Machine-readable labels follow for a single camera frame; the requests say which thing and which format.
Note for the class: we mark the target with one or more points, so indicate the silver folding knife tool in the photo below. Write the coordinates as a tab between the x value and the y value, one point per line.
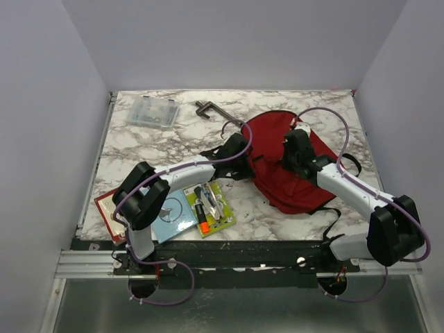
210	202

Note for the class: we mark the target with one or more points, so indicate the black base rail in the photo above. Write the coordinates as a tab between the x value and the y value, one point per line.
180	265

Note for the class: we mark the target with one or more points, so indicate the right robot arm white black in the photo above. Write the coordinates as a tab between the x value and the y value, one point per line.
394	230

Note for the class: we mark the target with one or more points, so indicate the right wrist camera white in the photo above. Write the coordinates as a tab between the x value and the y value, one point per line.
301	125

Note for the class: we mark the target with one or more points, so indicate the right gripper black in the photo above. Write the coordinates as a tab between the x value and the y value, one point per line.
286	164

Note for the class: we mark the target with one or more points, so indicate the red book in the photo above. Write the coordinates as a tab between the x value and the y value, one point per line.
106	209

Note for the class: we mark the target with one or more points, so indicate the light blue book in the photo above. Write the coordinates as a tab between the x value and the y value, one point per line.
175	217

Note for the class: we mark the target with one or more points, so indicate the red backpack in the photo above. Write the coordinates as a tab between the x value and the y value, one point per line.
284	190

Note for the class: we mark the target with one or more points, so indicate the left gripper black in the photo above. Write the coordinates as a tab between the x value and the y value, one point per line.
247	171

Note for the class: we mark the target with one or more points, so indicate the black orange marker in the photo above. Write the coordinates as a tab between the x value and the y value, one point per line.
201	216

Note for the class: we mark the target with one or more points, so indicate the aluminium extrusion rail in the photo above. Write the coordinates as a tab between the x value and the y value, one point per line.
84	264

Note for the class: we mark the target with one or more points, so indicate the green booklet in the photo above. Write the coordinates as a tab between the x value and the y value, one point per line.
215	226

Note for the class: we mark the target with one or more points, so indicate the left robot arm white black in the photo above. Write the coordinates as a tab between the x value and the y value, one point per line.
142	194

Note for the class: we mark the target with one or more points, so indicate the clear plastic organizer box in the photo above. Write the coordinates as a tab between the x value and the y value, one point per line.
153	112

